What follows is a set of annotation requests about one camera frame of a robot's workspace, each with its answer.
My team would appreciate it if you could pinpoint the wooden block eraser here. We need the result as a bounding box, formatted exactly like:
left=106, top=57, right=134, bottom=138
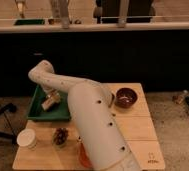
left=41, top=92, right=61, bottom=111

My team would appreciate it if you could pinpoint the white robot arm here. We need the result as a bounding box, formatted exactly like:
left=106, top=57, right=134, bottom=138
left=28, top=60, right=141, bottom=171

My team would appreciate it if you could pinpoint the green plastic tray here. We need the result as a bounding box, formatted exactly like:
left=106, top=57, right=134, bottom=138
left=27, top=85, right=71, bottom=122

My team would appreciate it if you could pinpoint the green tray in background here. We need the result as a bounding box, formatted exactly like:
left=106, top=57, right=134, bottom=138
left=14, top=19, right=45, bottom=26

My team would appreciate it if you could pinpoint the black chair base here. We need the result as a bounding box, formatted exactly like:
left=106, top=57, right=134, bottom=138
left=0, top=102, right=18, bottom=145

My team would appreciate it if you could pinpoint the brown pine cone cluster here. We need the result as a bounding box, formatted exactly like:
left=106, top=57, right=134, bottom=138
left=53, top=128, right=68, bottom=145

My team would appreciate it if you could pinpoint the white paper cup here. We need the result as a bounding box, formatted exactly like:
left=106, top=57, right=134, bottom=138
left=17, top=129, right=37, bottom=148

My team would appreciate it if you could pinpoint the dark brown bowl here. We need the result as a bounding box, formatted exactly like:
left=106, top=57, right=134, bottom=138
left=115, top=87, right=138, bottom=109

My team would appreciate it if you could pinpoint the orange plastic bowl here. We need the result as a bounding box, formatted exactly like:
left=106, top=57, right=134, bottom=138
left=78, top=143, right=92, bottom=169

